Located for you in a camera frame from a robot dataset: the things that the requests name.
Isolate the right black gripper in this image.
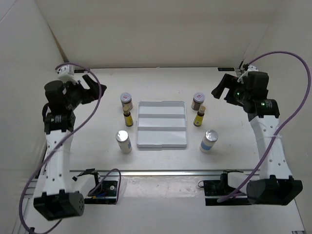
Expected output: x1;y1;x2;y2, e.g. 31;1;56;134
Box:
211;74;251;107

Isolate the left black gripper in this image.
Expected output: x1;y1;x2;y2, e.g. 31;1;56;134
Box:
62;75;106;110

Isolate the yellow label bottle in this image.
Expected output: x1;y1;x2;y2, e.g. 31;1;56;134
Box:
194;106;206;127
123;106;133;127

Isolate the silver lid blue bottle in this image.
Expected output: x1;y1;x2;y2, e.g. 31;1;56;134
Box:
199;130;218;153

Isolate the silver lid white bottle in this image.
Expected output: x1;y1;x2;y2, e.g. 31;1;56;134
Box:
116;130;132;154

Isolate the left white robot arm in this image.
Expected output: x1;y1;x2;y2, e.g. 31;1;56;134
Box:
34;74;107;221

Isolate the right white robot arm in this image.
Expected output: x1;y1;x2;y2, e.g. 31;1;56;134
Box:
212;71;303;206

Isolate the right brown spice jar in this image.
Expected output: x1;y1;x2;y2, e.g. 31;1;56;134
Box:
191;92;205;111

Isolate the brown spice jar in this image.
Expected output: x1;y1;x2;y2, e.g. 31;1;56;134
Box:
120;92;133;110
191;92;205;111

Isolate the left brown spice jar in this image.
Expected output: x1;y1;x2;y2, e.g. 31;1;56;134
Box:
120;92;133;110

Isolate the white tiered tray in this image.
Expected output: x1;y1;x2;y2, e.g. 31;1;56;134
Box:
136;101;188;149

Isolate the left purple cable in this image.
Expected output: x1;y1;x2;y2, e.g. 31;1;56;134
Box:
19;62;101;234

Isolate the purple cable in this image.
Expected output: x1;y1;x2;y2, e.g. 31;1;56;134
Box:
19;62;101;234
216;51;312;203

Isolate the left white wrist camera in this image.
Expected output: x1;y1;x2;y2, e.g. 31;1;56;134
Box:
56;64;76;83

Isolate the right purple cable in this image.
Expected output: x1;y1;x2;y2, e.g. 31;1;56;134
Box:
216;51;312;203

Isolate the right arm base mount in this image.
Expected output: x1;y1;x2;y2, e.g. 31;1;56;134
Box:
197;170;251;206

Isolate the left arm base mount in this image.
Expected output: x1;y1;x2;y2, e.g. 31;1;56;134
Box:
73;168;121;205

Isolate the aluminium frame rail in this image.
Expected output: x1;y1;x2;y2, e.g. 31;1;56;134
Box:
14;169;259;234

